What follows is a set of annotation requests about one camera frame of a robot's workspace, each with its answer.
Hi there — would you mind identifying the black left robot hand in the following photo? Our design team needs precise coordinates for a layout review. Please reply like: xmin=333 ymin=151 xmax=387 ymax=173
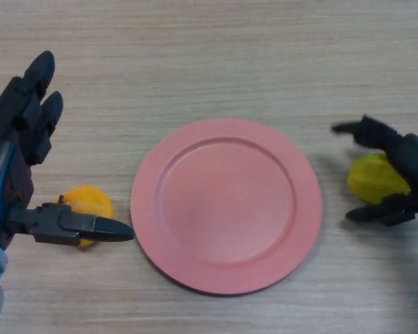
xmin=0 ymin=50 xmax=136 ymax=251

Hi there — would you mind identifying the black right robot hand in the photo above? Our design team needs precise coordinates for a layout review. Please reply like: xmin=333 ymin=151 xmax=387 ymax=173
xmin=330 ymin=115 xmax=418 ymax=228

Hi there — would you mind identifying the yellow starfruit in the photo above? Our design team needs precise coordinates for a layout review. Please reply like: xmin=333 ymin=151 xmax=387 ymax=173
xmin=347 ymin=153 xmax=412 ymax=205

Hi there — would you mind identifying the pink round plate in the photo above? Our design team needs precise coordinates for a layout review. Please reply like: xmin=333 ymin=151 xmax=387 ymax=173
xmin=130 ymin=118 xmax=324 ymax=297

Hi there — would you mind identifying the orange fruit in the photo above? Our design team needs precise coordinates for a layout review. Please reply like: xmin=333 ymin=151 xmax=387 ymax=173
xmin=55 ymin=185 xmax=115 ymax=251

